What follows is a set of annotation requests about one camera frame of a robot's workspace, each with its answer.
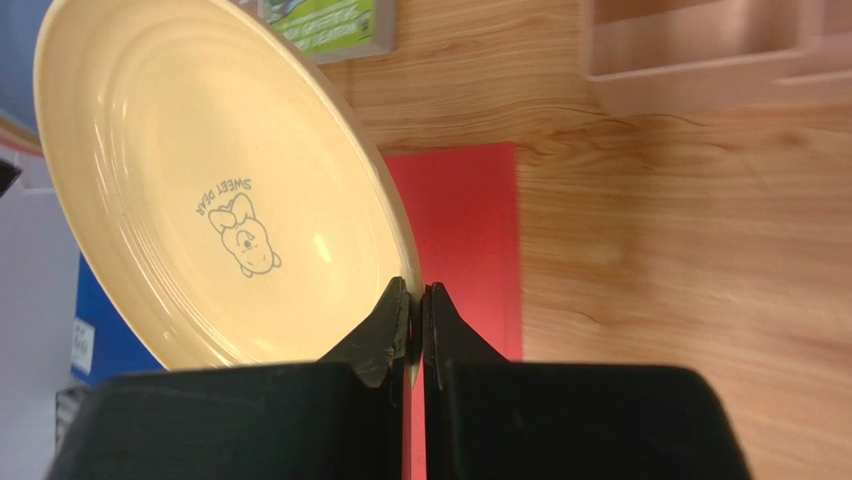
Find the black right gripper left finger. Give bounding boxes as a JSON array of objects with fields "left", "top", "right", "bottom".
[{"left": 48, "top": 277, "right": 411, "bottom": 479}]

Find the red folder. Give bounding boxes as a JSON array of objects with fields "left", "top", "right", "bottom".
[{"left": 383, "top": 141, "right": 524, "bottom": 480}]

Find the pink plastic file organizer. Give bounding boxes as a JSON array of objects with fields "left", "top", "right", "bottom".
[{"left": 581, "top": 1, "right": 851, "bottom": 116}]

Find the green 65-storey treehouse book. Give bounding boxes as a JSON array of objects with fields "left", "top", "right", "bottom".
[{"left": 238, "top": 0, "right": 398, "bottom": 65}]

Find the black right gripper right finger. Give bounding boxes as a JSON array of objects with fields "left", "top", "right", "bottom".
[{"left": 422, "top": 283, "right": 751, "bottom": 479}]

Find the blue folder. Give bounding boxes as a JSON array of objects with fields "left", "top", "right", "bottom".
[{"left": 70, "top": 257, "right": 163, "bottom": 388}]

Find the yellow bear plate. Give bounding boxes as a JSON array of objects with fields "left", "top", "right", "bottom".
[{"left": 33, "top": 1, "right": 423, "bottom": 370}]

